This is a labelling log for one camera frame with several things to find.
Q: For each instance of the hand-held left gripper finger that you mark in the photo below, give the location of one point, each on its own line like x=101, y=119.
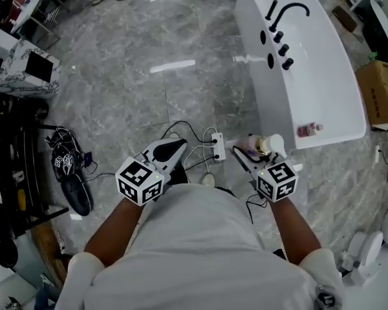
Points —
x=160, y=145
x=174, y=158

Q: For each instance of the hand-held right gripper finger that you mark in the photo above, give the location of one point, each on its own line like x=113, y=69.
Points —
x=247, y=160

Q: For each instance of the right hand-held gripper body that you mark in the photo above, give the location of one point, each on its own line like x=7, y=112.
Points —
x=276, y=181

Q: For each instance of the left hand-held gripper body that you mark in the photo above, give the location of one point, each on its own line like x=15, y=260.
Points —
x=139, y=181

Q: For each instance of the white bathtub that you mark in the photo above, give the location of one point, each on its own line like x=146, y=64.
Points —
x=310, y=76

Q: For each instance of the person's right forearm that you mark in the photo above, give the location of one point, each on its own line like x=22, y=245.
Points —
x=294, y=228

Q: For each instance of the person's left forearm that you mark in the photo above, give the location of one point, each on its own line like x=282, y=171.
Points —
x=116, y=228

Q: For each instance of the person's black trousers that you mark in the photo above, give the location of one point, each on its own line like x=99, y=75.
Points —
x=178, y=176

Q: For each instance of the white power strip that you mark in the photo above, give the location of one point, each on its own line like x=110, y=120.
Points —
x=218, y=147

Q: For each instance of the person's white shoe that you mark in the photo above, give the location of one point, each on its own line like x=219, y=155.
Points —
x=208, y=179

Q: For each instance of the black oval case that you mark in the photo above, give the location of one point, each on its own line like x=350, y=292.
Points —
x=77, y=199

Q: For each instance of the person's white shirt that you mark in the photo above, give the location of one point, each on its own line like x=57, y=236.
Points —
x=197, y=254

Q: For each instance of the black faucet knob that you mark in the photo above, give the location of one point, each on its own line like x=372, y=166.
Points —
x=278, y=36
x=284, y=49
x=288, y=63

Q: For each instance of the brown cardboard box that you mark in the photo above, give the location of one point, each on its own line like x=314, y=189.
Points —
x=375, y=92

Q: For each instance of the black metal rack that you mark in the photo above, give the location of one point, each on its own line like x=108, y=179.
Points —
x=6, y=160

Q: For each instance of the black hand shower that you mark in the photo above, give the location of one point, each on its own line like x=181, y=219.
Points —
x=272, y=9

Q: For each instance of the black curved faucet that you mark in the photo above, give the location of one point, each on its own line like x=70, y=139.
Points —
x=286, y=9

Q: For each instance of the marble cabinet with black square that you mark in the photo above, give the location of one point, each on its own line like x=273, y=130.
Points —
x=16, y=73

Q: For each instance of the brown wooden stool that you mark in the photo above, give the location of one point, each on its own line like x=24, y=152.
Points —
x=344, y=19

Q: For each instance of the white table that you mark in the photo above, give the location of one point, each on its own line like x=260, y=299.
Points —
x=29, y=8

